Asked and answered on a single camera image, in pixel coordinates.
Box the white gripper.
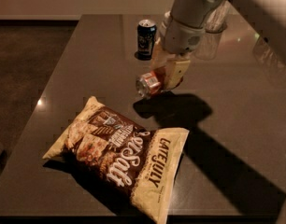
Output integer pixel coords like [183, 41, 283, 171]
[150, 12, 205, 90]

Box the red coke can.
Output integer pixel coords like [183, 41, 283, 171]
[136, 70, 184, 100]

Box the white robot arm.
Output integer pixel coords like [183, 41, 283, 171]
[151, 0, 286, 88]

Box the dark blue drink can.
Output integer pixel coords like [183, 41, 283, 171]
[137, 19, 157, 60]

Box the brown chip bag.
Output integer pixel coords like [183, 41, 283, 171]
[43, 96, 189, 224]

